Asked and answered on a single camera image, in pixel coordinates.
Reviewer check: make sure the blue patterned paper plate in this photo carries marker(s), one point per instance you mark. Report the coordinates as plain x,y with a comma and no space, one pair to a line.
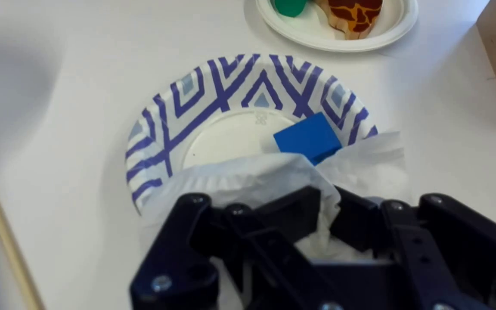
202,108

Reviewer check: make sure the thin wooden stick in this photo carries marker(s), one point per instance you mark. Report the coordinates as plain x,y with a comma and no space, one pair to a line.
10,246

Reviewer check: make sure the plain white paper plate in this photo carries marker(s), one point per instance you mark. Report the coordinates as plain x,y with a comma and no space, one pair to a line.
318,31

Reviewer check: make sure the white wipe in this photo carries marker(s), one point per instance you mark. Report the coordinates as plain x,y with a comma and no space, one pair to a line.
249,177

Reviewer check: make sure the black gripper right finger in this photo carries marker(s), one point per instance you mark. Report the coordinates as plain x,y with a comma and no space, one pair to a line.
449,258

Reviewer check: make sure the giraffe patterned toy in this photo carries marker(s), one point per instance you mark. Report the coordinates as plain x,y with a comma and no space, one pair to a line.
354,14

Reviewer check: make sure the blue block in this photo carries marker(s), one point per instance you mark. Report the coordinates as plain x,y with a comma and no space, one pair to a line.
309,139

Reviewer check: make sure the green toy piece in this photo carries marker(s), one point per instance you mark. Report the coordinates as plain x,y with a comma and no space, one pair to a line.
289,7

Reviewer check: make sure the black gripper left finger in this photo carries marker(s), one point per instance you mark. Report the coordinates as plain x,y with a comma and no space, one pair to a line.
202,269

